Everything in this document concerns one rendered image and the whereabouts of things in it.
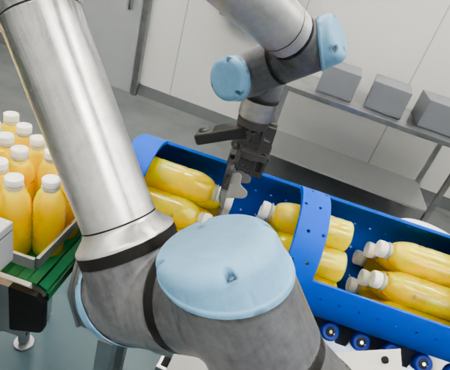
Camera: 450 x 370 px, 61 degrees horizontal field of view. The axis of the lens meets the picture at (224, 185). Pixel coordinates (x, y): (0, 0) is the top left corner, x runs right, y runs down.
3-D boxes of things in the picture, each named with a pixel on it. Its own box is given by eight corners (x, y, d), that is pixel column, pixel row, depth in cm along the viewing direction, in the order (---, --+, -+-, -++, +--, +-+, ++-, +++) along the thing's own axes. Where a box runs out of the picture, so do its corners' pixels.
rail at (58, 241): (39, 269, 85) (39, 258, 84) (35, 267, 85) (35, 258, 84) (116, 185, 120) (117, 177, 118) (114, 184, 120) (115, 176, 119)
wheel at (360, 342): (358, 328, 90) (355, 327, 92) (348, 345, 89) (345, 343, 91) (375, 340, 90) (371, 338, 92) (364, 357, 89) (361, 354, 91)
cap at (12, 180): (18, 178, 87) (18, 172, 87) (27, 187, 86) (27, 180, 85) (0, 183, 85) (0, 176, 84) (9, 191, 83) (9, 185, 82)
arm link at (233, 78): (252, 39, 59) (285, 38, 67) (199, 64, 66) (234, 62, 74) (268, 89, 60) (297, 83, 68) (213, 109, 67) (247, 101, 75)
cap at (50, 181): (49, 194, 86) (49, 186, 85) (37, 186, 87) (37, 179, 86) (63, 187, 89) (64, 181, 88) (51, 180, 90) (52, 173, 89)
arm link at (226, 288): (294, 413, 31) (227, 274, 27) (177, 385, 39) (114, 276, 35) (338, 309, 39) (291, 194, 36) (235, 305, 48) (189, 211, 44)
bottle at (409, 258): (463, 297, 86) (384, 270, 87) (451, 280, 93) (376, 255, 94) (479, 271, 84) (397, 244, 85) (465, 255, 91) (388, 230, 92)
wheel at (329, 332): (328, 318, 90) (325, 316, 92) (317, 334, 90) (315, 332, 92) (344, 329, 90) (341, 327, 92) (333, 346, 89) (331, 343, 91)
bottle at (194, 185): (137, 186, 93) (210, 211, 92) (134, 172, 87) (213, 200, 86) (149, 162, 96) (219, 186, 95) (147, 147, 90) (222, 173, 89)
